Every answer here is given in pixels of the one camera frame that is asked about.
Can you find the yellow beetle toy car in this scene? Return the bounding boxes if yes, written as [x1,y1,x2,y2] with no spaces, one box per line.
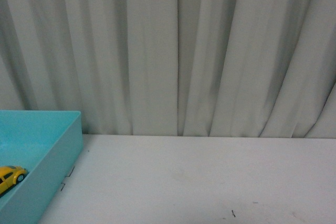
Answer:
[1,165,28,195]

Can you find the white pleated curtain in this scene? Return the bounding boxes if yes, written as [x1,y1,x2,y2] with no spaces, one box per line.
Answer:
[1,0,335,138]

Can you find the turquoise plastic storage box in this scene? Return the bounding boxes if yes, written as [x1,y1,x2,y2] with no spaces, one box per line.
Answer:
[1,110,83,223]

